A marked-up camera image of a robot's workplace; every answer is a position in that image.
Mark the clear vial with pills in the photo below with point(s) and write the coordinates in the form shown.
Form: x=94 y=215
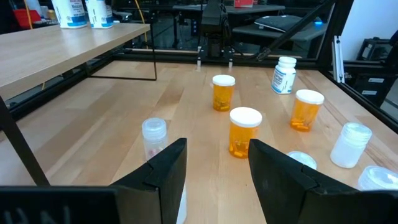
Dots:
x=377 y=178

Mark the wooden background table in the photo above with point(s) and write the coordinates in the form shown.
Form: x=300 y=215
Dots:
x=62 y=46

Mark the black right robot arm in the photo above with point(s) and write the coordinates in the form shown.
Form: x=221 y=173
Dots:
x=214 y=18

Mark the black case with white labels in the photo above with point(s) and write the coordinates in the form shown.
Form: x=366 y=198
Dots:
x=371 y=87

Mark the clear vial with green label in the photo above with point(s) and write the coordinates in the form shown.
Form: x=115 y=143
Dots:
x=154 y=133

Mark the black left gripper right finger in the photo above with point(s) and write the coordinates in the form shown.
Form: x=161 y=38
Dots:
x=280 y=186

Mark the red plastic bin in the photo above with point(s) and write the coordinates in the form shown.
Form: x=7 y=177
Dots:
x=23 y=17

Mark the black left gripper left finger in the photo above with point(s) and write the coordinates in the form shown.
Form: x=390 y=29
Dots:
x=161 y=186

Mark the orange pill bottle white cap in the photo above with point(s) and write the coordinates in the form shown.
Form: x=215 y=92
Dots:
x=244 y=132
x=306 y=109
x=223 y=92

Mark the black equipment crate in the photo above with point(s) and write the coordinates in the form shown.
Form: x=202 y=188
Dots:
x=373 y=48

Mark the silver aluminium bracket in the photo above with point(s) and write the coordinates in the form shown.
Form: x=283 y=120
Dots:
x=337 y=59

